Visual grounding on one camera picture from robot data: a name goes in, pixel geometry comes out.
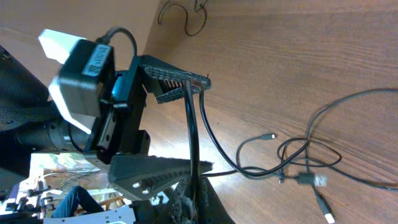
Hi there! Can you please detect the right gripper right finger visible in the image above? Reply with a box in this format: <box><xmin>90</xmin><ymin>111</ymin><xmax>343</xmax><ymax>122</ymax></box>
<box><xmin>197</xmin><ymin>177</ymin><xmax>235</xmax><ymax>224</ymax></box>

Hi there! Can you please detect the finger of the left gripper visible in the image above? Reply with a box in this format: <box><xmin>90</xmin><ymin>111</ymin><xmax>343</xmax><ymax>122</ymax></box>
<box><xmin>108</xmin><ymin>154</ymin><xmax>199</xmax><ymax>201</ymax></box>
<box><xmin>138</xmin><ymin>55</ymin><xmax>211</xmax><ymax>104</ymax></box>

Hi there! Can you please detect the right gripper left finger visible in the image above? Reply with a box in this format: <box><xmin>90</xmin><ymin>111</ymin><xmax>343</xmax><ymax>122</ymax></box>
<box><xmin>153</xmin><ymin>177</ymin><xmax>196</xmax><ymax>224</ymax></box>

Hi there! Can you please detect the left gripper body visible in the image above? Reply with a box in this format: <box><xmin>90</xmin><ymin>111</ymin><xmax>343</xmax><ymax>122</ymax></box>
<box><xmin>86</xmin><ymin>56</ymin><xmax>150</xmax><ymax>164</ymax></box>

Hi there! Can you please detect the black usb cable thin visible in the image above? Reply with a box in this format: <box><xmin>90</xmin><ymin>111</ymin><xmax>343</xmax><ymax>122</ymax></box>
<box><xmin>183</xmin><ymin>79</ymin><xmax>343</xmax><ymax>200</ymax></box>

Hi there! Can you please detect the black cable short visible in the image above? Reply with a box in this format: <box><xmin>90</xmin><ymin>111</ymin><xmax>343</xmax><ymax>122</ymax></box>
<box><xmin>157</xmin><ymin>0</ymin><xmax>208</xmax><ymax>37</ymax></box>

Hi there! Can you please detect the black usb cable long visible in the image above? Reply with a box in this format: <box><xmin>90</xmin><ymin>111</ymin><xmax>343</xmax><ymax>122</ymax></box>
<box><xmin>234</xmin><ymin>88</ymin><xmax>397</xmax><ymax>223</ymax></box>

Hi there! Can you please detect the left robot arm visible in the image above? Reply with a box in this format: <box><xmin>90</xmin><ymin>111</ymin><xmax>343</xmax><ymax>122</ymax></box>
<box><xmin>1</xmin><ymin>40</ymin><xmax>213</xmax><ymax>200</ymax></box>

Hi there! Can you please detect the brown cardboard side panel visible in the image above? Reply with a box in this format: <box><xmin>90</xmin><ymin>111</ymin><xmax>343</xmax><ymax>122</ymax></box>
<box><xmin>1</xmin><ymin>0</ymin><xmax>159</xmax><ymax>85</ymax></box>

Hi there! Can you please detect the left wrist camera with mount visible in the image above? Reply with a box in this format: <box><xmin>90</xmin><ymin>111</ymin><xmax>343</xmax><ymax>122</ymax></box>
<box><xmin>38</xmin><ymin>29</ymin><xmax>115</xmax><ymax>134</ymax></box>

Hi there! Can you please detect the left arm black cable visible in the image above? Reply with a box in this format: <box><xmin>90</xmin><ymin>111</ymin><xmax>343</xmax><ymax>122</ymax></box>
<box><xmin>96</xmin><ymin>26</ymin><xmax>139</xmax><ymax>60</ymax></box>

